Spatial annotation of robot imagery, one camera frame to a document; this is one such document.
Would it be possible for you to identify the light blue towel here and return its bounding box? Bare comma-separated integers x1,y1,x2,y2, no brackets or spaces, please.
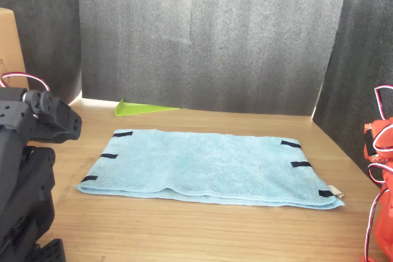
73,129,345,210

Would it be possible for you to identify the grey foam backdrop sheet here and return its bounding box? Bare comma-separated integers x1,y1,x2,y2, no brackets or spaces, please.
311,0,393,180
76,0,349,117
0,0,82,103

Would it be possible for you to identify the brown cardboard box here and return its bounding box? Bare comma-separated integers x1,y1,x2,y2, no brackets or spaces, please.
0,7,30,91

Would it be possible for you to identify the green plastic angle bracket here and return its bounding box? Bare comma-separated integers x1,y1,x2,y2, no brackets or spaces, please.
114,98,181,118

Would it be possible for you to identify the servo wire of black arm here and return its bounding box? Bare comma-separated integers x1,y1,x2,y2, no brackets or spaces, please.
0,71,52,93

